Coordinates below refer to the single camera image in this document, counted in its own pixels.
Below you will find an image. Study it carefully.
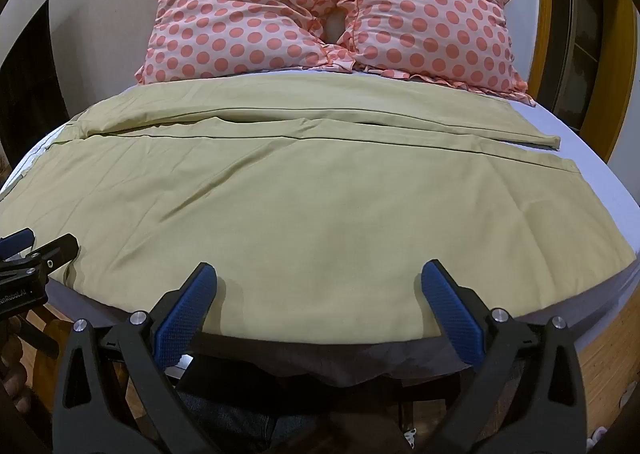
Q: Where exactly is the dark wall panel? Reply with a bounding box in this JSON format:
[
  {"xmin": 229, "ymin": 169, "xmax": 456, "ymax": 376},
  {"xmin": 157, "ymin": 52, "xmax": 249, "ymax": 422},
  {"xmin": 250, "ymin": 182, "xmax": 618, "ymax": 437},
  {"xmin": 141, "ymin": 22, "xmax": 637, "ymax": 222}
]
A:
[{"xmin": 0, "ymin": 0, "xmax": 68, "ymax": 182}]

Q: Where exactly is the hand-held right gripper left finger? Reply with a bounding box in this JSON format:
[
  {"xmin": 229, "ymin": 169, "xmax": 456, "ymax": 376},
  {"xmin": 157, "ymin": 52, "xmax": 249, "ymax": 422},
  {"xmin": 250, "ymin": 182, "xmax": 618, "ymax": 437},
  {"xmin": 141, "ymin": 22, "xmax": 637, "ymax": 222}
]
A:
[{"xmin": 52, "ymin": 262, "xmax": 219, "ymax": 454}]

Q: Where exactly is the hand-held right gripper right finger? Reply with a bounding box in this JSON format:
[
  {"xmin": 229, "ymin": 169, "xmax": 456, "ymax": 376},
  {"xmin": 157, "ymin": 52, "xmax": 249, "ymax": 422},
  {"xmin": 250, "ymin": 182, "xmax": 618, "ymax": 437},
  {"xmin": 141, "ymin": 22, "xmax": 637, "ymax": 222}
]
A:
[{"xmin": 421, "ymin": 259, "xmax": 589, "ymax": 454}]

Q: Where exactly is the yellow wooden door frame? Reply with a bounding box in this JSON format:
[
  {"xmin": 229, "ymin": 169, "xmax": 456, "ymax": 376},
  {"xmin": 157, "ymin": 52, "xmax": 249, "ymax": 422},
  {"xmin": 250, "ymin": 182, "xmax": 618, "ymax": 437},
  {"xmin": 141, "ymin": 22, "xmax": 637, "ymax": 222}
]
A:
[{"xmin": 527, "ymin": 0, "xmax": 640, "ymax": 165}]

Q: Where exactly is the person's left hand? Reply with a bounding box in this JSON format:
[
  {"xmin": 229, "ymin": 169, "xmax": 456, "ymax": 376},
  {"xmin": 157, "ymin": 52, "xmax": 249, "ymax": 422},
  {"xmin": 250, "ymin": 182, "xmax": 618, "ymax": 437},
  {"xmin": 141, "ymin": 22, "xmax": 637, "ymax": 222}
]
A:
[{"xmin": 0, "ymin": 321, "xmax": 32, "ymax": 417}]

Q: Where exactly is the olive yellow bed sheet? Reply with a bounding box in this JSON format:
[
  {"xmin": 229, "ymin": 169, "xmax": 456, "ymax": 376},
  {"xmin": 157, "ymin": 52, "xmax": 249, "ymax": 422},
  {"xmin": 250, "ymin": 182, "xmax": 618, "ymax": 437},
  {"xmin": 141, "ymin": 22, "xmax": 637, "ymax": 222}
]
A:
[{"xmin": 0, "ymin": 76, "xmax": 637, "ymax": 341}]

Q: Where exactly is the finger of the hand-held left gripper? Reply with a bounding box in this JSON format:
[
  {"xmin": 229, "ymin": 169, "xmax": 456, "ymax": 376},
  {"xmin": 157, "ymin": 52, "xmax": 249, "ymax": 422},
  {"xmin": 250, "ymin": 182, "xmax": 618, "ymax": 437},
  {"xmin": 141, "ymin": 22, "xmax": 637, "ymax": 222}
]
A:
[
  {"xmin": 0, "ymin": 228, "xmax": 37, "ymax": 261},
  {"xmin": 0, "ymin": 233, "xmax": 81, "ymax": 287}
]

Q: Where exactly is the pink polka dot pillow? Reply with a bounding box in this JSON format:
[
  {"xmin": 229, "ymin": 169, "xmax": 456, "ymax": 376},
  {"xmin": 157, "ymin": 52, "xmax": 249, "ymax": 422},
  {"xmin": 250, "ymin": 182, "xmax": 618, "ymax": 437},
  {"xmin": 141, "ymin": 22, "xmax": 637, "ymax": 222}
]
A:
[
  {"xmin": 134, "ymin": 0, "xmax": 353, "ymax": 85},
  {"xmin": 320, "ymin": 0, "xmax": 532, "ymax": 108}
]

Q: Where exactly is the dark grey cloth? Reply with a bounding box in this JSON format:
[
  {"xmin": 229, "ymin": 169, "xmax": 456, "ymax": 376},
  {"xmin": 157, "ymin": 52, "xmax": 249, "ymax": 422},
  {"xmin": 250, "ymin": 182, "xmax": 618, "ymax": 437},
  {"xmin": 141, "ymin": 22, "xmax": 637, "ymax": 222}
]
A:
[{"xmin": 187, "ymin": 328, "xmax": 506, "ymax": 389}]

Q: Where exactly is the bed with lavender sheet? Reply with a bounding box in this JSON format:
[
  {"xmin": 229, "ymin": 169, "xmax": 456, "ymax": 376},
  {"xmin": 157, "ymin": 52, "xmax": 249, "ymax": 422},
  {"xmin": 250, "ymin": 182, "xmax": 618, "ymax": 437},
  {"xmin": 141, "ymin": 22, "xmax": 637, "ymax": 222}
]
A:
[{"xmin": 0, "ymin": 68, "xmax": 640, "ymax": 350}]

